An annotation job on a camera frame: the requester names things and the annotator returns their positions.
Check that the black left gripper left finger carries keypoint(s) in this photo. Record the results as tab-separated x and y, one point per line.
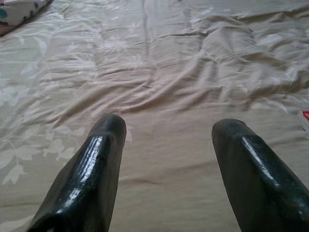
91	174

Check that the beige floral bedspread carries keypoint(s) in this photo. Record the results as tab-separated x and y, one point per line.
169	72

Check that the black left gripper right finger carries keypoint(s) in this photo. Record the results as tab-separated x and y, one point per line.
258	178

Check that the pink and blue manga book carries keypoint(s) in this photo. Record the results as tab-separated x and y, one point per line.
304	120

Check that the pink cartoon print blanket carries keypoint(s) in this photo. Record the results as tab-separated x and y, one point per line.
14	12

